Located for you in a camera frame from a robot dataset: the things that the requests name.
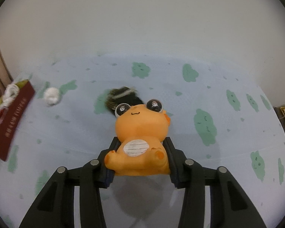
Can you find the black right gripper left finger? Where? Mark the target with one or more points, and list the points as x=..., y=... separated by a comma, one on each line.
x=54, y=205

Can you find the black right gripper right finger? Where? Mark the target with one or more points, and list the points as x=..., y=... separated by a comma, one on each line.
x=230, y=205

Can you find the small white sock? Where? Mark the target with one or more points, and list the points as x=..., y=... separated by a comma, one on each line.
x=52, y=96

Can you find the orange squishy toy figure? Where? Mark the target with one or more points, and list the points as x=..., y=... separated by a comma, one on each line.
x=141, y=131

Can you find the black gold bow hair clip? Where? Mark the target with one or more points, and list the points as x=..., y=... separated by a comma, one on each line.
x=118, y=101

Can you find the cloud-patterned blue bedsheet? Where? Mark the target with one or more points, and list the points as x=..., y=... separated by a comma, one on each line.
x=215, y=113

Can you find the dark red gold tin box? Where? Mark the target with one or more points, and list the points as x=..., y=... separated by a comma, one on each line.
x=12, y=117

